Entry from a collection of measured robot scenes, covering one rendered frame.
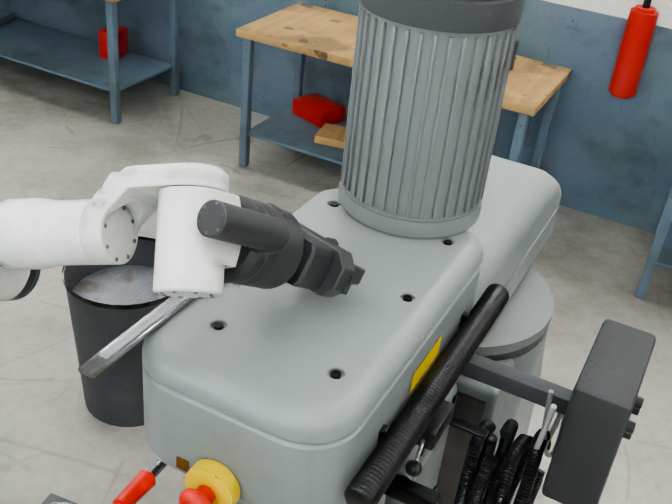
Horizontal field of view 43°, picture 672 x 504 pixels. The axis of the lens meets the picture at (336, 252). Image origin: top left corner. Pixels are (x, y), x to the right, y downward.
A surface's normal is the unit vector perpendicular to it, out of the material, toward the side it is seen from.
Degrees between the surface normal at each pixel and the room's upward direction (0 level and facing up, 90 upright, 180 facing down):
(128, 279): 0
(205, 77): 90
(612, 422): 90
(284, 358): 0
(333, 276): 60
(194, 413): 90
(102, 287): 0
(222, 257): 65
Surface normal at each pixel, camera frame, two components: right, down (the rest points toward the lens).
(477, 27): 0.34, 0.52
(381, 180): -0.50, 0.42
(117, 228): 0.95, -0.02
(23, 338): 0.09, -0.84
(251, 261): 0.07, 0.29
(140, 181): -0.32, -0.15
